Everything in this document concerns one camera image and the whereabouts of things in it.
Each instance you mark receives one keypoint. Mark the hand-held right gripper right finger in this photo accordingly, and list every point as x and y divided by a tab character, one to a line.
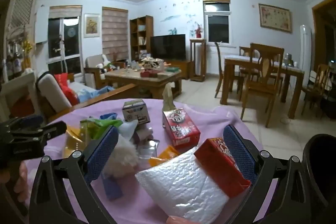
239	153

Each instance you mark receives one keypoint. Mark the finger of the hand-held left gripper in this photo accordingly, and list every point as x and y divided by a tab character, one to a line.
29	121
52	129

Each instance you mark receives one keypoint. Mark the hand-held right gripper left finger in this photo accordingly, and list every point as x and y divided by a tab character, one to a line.
102	155

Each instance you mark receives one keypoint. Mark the yellow wrapper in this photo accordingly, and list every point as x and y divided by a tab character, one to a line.
72	140

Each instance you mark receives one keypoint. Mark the red snack box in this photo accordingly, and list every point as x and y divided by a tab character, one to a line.
218	169

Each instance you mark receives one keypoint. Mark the white bubble mailer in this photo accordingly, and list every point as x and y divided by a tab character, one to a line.
178	184

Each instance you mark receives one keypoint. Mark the black bin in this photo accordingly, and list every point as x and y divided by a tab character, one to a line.
323	161

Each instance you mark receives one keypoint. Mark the person's left hand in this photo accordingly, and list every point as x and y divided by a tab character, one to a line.
22	182

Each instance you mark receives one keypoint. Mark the white fluffy cotton ball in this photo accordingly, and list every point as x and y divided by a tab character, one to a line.
123	158

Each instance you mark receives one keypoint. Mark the green plastic bag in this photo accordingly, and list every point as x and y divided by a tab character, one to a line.
102	124

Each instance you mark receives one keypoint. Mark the blue packet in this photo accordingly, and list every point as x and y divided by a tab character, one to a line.
113	188

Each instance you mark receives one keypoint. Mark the white side cabinet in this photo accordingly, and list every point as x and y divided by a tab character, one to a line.
15	87

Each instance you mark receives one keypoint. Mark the wooden sofa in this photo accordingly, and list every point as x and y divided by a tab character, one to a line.
52	92

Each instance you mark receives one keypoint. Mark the pale blue tissue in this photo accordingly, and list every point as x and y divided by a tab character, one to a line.
128	129

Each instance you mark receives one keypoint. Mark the blue plastic bag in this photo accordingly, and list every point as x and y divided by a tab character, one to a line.
109	116

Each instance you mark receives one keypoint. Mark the red cushion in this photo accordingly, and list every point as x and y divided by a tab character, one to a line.
67	90

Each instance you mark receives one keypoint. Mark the purple tablecloth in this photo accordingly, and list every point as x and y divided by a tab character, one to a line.
210	119

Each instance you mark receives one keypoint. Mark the clear plastic package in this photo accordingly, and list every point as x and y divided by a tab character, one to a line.
148	150

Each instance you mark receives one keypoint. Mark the small white green carton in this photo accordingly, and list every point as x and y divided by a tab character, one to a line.
136	113

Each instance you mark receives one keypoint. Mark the light blue cloth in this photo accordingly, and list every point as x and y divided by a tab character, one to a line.
94	94

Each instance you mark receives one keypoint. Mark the dark glass bottle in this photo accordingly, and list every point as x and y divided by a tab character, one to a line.
17	62
9	64

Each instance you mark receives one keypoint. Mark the orange wrapper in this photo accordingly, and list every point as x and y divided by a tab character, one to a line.
164	155

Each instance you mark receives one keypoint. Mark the red cartoon-face box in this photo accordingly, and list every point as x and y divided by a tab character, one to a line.
181	129

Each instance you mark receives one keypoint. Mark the wooden dining chair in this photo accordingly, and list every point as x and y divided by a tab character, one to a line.
321	77
244	52
262	87
218	56

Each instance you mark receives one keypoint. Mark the yellow artificial flowers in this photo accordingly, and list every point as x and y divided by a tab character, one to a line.
27	48

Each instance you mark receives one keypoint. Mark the wooden armchair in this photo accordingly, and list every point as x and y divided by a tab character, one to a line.
94	61

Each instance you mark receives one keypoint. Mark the stuffed toys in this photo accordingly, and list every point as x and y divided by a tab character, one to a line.
105	66

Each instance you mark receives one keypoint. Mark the wooden coffee table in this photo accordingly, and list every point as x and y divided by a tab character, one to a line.
147	81

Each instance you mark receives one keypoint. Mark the beige crumpled paper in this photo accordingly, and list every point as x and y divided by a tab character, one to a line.
168	98

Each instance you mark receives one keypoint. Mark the glass balcony door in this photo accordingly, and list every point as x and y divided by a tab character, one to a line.
71	40

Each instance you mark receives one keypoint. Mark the wooden dining table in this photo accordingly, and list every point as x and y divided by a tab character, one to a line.
231	61

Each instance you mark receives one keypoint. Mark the small red box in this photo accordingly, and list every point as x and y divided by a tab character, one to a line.
148	73

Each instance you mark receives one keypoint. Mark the wooden television cabinet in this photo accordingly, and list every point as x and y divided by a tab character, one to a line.
185	69

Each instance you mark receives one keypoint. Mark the cow-print box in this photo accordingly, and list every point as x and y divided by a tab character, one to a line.
151	64

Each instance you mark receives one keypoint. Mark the green tray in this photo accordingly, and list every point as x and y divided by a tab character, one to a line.
173	69

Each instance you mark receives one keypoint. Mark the metal kettle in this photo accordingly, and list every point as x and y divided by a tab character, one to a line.
288	58

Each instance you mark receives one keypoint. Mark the framed sunflower picture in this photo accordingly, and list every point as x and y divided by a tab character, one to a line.
92	26

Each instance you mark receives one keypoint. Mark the white lattice cabinet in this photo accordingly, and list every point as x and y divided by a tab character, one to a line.
23	6

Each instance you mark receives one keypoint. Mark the striped roller blind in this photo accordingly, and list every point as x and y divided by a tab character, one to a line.
115	32

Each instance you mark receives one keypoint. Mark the wooden plant stand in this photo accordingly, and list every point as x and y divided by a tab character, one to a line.
198	40

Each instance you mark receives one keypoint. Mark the white standing air conditioner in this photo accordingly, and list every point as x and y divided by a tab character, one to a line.
305	48

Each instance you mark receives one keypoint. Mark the red vase with flowers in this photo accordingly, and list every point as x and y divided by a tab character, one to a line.
198	34

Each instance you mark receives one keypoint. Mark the black television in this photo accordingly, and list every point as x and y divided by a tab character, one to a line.
168	47

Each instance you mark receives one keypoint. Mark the white framed window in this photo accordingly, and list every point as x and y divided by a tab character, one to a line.
218	24

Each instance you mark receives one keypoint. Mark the wooden bookshelf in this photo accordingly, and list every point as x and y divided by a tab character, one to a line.
151	27

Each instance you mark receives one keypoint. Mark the framed floral picture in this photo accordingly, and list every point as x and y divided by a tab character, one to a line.
275	18

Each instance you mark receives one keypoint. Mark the wooden door frame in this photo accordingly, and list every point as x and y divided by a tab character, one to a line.
315	29

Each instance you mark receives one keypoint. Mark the blue bird wall decals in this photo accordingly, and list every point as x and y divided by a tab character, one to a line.
168	18

